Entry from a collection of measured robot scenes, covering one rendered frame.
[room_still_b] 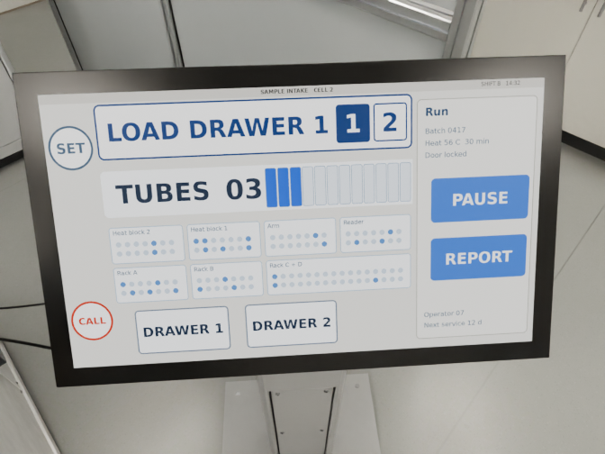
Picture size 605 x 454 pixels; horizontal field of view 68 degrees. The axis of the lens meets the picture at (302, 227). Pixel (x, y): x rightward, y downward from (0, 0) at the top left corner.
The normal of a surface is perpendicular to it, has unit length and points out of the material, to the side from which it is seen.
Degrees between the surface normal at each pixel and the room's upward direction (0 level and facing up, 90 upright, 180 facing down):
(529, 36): 90
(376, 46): 90
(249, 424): 5
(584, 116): 90
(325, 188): 50
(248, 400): 5
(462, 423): 0
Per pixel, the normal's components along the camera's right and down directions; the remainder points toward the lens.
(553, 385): 0.00, -0.65
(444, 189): 0.05, 0.17
